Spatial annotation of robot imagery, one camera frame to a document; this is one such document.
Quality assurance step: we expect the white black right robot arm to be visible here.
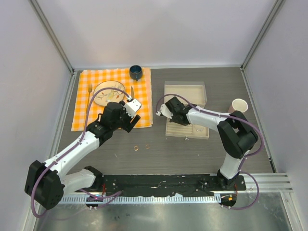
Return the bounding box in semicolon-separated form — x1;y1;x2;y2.
156;96;259;189

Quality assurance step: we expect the gold fork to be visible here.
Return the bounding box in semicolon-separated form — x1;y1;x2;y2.
86;83;92;113

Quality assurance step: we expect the gold knife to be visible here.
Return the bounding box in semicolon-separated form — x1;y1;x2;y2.
130;86;134;98

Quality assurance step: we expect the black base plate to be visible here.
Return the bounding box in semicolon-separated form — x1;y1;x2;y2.
74;173;247;198

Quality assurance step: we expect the beige jewelry box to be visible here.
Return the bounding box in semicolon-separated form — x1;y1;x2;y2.
164;81;207;108

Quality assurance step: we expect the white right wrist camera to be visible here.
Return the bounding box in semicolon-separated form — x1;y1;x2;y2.
155;104;173;119

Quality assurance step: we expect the dark blue ceramic mug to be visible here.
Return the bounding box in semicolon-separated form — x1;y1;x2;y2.
129;65;143;81

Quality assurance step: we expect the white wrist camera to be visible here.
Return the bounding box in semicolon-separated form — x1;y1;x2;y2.
123;96;142;118
155;104;173;119

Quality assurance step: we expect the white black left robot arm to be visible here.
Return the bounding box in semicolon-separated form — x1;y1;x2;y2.
25;99;141;210

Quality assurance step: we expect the bird pattern ceramic plate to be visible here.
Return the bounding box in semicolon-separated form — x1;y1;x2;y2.
93;80;125;106

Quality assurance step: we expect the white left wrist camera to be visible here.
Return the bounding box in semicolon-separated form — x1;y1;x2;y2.
123;96;142;118

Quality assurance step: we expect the pink ceramic mug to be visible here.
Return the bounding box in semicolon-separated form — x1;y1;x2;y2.
228;98;249;113

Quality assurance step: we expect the beige jewelry drawer tray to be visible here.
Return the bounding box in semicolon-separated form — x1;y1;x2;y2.
166;119;209;140

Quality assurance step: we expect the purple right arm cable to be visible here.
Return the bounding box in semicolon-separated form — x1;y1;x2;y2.
155;93;265;210

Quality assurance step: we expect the yellow white checkered cloth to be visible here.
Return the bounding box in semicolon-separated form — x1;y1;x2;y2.
71;68;153;131

